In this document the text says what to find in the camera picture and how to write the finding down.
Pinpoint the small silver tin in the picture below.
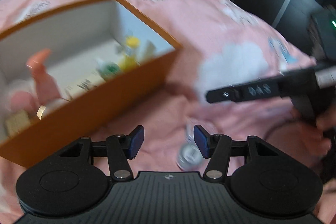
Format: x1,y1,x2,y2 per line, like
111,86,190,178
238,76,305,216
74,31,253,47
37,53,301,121
177,123,204,172

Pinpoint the green labelled bottle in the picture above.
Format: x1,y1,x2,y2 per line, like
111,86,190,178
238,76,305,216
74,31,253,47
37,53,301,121
95,58,122,82

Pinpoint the yellow capped tube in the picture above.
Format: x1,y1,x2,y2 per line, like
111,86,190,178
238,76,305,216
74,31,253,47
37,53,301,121
118,36,140,73

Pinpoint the round white gold compact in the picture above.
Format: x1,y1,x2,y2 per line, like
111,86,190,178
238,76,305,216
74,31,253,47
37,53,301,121
36,98,70,119

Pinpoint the pink pump bottle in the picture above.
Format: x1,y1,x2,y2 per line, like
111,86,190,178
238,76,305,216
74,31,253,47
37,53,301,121
26,48,61,105

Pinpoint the small brown cardboard box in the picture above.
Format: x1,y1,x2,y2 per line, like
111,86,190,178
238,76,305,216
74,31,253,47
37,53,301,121
4,110,31,136

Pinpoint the clear plastic pink cup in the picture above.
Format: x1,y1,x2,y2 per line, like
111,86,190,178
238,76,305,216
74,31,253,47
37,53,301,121
6,90,37,114

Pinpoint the person right hand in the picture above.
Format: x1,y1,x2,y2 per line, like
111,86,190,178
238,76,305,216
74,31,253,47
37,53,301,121
266,105,336,224

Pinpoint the pink cloud-print bedspread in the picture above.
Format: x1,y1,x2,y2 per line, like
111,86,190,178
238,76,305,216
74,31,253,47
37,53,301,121
0,0,336,222

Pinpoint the orange cardboard box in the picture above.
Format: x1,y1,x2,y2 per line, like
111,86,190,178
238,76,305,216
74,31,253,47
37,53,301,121
1,0,181,168

